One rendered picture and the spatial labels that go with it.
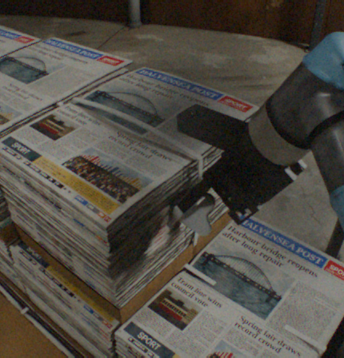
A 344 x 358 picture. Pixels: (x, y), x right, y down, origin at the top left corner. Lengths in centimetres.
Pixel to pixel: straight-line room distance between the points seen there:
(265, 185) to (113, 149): 24
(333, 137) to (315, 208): 180
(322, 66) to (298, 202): 181
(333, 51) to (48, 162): 42
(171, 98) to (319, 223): 147
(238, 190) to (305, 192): 174
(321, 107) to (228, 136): 15
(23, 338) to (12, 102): 52
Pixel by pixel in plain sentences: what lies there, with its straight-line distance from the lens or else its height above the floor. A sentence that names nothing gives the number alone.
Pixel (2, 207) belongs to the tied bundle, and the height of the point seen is 92.
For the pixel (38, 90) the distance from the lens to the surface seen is 83.
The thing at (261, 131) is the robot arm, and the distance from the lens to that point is 46.
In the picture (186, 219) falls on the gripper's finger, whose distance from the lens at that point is 58.
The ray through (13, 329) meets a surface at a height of 60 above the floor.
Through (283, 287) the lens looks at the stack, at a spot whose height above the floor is 83.
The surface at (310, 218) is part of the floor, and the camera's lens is 212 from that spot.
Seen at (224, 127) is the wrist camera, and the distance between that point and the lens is 52.
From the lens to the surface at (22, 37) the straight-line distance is 112.
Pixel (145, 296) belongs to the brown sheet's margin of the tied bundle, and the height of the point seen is 86.
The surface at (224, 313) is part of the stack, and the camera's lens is 71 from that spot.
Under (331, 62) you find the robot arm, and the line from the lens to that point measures 39.
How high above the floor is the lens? 143
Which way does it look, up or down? 40 degrees down
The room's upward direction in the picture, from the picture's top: straight up
